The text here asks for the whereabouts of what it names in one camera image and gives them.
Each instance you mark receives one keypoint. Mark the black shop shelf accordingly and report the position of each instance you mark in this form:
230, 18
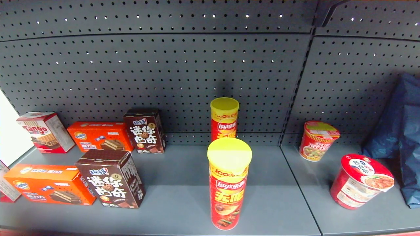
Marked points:
183, 82

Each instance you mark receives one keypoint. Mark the red chip can yellow lid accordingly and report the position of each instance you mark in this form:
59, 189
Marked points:
228, 190
224, 119

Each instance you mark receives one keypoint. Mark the brown cookie box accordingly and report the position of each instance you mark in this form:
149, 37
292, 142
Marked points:
113, 180
146, 132

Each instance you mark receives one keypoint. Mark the red cup noodle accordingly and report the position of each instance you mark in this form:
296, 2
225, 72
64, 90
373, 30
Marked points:
316, 142

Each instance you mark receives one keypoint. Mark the orange cake box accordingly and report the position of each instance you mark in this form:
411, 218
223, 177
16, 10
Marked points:
98, 135
46, 185

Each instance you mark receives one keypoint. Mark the red noodle bowl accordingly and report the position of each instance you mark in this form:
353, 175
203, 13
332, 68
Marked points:
359, 182

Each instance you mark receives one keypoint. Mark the red wafer box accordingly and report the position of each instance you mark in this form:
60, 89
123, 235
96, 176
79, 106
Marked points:
7, 188
46, 132

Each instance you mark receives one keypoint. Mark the blue plastic bag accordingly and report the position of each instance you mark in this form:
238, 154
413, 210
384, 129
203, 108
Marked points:
398, 137

